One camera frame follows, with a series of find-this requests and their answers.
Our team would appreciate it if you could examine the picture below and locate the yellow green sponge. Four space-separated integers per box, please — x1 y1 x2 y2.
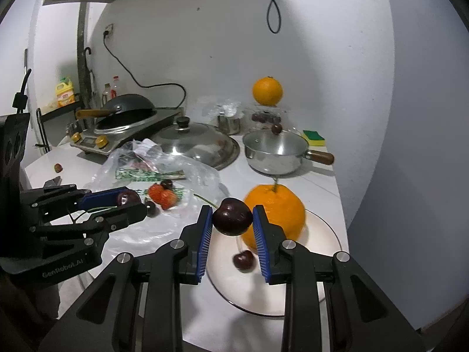
303 129 326 146

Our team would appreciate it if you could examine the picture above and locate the white plate with dark rim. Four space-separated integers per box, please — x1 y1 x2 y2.
206 205 343 318

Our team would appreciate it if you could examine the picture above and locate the black range hood cable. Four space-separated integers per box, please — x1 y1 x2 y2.
253 0 283 34

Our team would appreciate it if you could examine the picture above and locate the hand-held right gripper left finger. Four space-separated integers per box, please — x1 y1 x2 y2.
38 205 214 352

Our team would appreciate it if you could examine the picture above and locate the large steel pan lid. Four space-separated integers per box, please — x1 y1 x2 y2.
150 116 240 171

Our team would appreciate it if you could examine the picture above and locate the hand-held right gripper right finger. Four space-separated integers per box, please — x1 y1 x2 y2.
252 204 427 352

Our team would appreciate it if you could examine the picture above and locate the yellow detergent bottle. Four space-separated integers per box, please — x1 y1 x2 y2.
55 77 76 109

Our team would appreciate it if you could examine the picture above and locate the grey refrigerator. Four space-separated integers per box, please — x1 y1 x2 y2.
344 0 469 331

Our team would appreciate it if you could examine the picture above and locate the steel saucepan with wooden handle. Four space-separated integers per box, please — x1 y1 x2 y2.
242 130 335 177

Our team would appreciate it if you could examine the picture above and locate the black cooker cable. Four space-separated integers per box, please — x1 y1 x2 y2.
103 29 187 112

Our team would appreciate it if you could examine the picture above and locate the large orange with stem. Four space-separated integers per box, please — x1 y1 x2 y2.
243 178 306 252

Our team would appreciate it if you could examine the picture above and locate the black umbrella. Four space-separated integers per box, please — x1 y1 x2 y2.
82 47 96 109

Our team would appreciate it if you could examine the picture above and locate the dark wok with wooden handle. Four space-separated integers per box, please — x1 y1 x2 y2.
76 94 157 120

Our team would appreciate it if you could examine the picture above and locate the glass saucepan lid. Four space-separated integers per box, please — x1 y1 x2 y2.
244 124 308 156

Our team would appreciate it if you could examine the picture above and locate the crumpled clear plastic wrap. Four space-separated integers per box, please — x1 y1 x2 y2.
205 99 244 118

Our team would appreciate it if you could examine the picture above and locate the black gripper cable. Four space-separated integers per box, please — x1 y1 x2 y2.
13 68 33 116

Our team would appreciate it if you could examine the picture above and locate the clear plastic bag green print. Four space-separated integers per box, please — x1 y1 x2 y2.
84 138 230 253

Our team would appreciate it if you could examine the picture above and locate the black metal rack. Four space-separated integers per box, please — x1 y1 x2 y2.
37 97 96 153

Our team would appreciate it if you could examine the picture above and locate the steel induction cooker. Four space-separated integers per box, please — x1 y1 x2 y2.
69 108 186 156

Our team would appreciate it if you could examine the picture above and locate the steel cup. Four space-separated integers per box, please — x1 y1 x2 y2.
217 114 241 135

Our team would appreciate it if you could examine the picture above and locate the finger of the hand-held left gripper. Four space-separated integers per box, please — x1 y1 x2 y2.
29 202 147 244
20 185 130 221

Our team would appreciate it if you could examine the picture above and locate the small round orange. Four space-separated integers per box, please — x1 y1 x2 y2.
252 76 283 107

